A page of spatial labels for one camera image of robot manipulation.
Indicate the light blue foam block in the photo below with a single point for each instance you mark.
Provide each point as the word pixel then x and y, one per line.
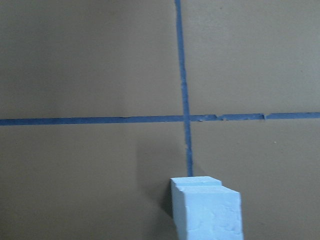
pixel 207 213
pixel 176 182

